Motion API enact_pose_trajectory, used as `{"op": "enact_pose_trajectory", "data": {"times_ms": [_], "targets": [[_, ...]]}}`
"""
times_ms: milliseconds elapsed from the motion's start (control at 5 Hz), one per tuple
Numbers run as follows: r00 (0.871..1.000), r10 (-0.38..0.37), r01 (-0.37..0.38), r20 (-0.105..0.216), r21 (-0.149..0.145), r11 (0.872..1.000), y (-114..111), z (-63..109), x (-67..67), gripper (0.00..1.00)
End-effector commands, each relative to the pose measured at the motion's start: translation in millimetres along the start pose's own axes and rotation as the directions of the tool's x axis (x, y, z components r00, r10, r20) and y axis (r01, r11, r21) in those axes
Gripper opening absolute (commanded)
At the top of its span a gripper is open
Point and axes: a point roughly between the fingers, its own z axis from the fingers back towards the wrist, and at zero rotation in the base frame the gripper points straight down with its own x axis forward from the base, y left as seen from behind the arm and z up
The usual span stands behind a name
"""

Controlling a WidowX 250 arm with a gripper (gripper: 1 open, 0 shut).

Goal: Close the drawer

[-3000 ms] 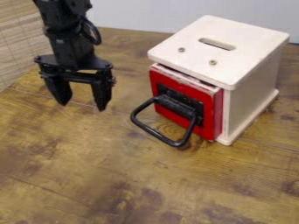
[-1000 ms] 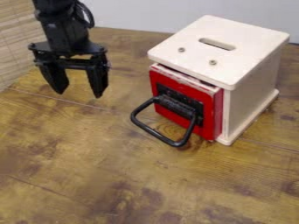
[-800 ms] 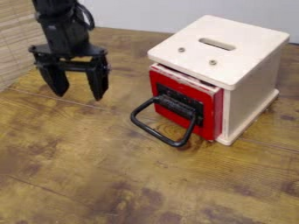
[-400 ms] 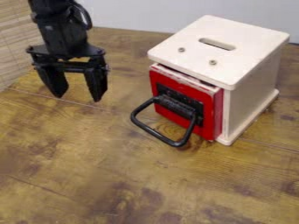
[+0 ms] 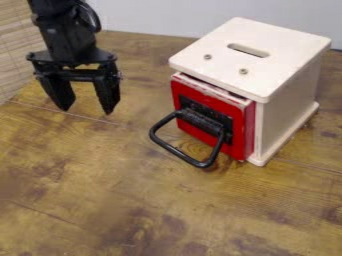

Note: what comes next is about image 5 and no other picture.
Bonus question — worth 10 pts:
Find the black metal drawer handle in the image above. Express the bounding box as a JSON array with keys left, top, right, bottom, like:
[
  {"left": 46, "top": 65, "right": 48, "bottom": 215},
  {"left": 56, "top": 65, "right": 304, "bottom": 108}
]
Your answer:
[{"left": 148, "top": 107, "right": 233, "bottom": 169}]

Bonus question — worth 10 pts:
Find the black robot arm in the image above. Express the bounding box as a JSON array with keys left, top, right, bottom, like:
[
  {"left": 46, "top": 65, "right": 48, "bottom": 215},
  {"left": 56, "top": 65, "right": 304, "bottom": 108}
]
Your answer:
[{"left": 26, "top": 0, "right": 121, "bottom": 114}]

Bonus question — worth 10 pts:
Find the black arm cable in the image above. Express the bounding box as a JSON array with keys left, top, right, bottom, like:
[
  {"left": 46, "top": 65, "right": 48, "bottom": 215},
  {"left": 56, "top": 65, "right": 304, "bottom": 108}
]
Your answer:
[{"left": 77, "top": 1, "right": 103, "bottom": 34}]

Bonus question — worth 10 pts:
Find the white wooden drawer box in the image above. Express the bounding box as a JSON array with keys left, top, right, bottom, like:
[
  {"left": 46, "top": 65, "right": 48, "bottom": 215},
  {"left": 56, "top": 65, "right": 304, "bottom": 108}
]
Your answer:
[{"left": 168, "top": 17, "right": 331, "bottom": 166}]

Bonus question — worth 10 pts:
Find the red drawer front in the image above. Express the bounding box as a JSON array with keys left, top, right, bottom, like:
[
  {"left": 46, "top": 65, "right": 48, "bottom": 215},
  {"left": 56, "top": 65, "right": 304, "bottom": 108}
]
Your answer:
[{"left": 171, "top": 72, "right": 256, "bottom": 161}]

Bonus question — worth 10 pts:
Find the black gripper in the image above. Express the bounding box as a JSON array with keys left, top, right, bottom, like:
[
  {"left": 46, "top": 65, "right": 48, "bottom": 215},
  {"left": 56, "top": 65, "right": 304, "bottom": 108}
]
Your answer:
[{"left": 26, "top": 9, "right": 120, "bottom": 115}]

